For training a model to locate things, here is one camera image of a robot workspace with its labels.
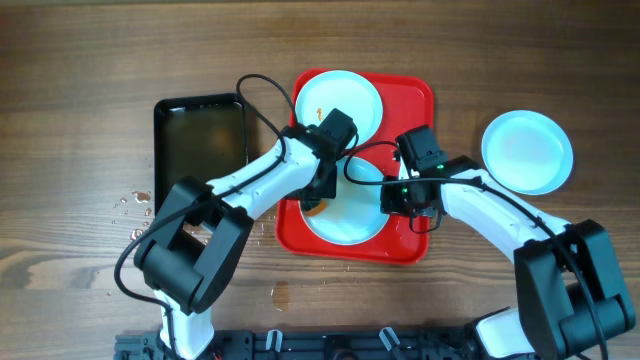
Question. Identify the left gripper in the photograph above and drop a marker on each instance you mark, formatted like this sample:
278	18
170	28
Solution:
329	186

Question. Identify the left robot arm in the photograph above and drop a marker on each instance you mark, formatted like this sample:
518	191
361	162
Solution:
193	246

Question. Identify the light blue plate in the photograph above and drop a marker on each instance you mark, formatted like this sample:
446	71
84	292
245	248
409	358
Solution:
527	152
346	91
353	217

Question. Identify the green and orange sponge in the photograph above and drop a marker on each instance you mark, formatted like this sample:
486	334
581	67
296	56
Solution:
311	208

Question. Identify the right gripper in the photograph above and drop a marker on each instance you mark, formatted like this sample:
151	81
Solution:
392	203

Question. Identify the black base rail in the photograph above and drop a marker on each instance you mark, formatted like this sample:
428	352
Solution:
426	343

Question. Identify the red plastic serving tray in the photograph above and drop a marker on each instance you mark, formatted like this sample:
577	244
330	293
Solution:
408	102

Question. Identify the black tray with water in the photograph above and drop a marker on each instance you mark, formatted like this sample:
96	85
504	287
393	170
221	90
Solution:
205	137

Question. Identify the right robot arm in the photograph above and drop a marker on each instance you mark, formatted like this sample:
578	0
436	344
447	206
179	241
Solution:
571	294

